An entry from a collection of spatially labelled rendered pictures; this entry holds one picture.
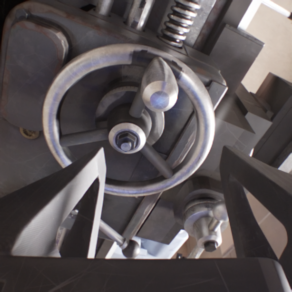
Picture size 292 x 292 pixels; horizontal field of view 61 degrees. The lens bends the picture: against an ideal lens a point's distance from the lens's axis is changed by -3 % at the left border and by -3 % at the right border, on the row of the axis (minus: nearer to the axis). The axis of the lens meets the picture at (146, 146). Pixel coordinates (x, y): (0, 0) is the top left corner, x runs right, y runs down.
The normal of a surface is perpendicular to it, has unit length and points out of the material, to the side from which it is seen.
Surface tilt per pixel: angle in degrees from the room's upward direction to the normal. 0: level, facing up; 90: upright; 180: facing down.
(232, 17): 90
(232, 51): 90
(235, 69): 90
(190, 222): 90
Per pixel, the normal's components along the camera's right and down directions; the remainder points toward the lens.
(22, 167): -0.02, 0.57
